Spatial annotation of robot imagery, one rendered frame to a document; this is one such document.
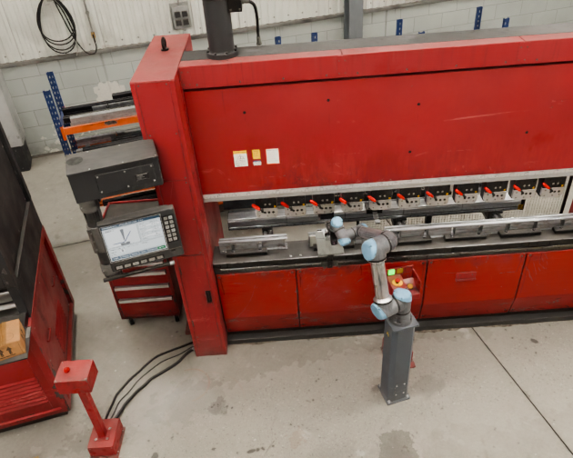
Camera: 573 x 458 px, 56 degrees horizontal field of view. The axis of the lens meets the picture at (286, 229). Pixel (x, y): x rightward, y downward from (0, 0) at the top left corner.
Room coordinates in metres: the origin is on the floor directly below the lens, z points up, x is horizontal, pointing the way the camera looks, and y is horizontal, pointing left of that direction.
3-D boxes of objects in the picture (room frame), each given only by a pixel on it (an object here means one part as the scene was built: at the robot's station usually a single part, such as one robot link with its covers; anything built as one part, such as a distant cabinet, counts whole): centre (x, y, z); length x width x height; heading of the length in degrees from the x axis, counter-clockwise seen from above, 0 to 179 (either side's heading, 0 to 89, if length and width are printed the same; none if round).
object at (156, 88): (3.32, 0.68, 1.15); 0.85 x 0.25 x 2.30; 0
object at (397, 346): (2.42, -0.69, 0.39); 0.18 x 0.18 x 0.77; 14
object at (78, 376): (2.18, 1.36, 0.41); 0.25 x 0.20 x 0.83; 0
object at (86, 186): (2.73, 0.96, 1.53); 0.51 x 0.25 x 0.85; 107
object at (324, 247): (2.99, -0.30, 1.00); 0.26 x 0.18 x 0.01; 0
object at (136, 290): (3.50, 1.20, 0.50); 0.50 x 0.50 x 1.00; 0
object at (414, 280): (2.77, -0.79, 0.75); 0.20 x 0.16 x 0.18; 98
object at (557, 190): (3.13, -1.87, 1.26); 0.15 x 0.09 x 0.17; 90
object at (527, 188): (3.13, -1.67, 1.26); 0.15 x 0.09 x 0.17; 90
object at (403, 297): (2.42, -0.69, 0.94); 0.13 x 0.12 x 0.14; 116
